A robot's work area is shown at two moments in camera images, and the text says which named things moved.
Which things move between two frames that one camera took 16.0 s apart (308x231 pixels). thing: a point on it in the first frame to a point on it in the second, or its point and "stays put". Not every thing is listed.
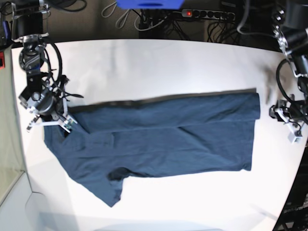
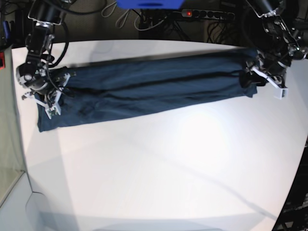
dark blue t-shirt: [109, 140] to [133, 86]
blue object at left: [7, 30] stays put
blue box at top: [150, 4] stays put
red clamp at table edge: [2, 62] stays put
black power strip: [198, 13] stays put
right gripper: [294, 112] to [247, 79]
